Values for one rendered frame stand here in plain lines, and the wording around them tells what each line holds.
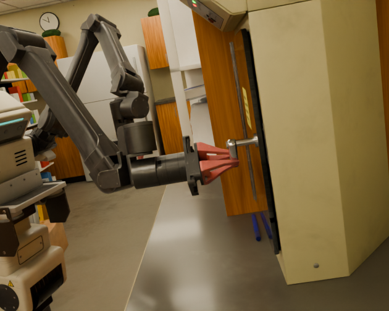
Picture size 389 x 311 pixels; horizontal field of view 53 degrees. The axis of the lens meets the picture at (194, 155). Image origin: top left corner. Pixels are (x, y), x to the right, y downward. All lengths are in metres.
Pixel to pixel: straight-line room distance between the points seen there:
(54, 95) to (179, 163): 0.32
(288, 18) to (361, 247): 0.43
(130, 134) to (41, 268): 0.84
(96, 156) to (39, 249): 0.79
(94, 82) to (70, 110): 4.89
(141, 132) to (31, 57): 0.32
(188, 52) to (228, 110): 1.08
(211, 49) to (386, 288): 0.64
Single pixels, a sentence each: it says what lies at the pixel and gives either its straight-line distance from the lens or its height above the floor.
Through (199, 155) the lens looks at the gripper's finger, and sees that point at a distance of 0.75.
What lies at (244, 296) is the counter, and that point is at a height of 0.94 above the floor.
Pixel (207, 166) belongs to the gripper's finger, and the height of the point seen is 1.17.
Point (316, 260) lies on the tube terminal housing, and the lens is 0.75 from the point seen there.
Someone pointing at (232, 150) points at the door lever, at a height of 1.19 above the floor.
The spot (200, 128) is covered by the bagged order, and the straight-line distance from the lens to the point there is 2.07.
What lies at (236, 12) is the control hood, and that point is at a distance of 0.65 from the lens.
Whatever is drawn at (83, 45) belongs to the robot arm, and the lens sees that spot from 1.50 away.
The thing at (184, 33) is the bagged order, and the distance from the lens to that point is 2.07.
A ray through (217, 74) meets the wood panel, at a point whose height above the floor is 1.32.
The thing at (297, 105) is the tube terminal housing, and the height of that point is 1.26.
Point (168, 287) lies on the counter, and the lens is 0.81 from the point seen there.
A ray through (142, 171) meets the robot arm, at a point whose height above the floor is 1.17.
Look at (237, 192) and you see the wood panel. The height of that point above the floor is 1.00.
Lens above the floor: 1.34
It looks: 12 degrees down
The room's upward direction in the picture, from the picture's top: 10 degrees counter-clockwise
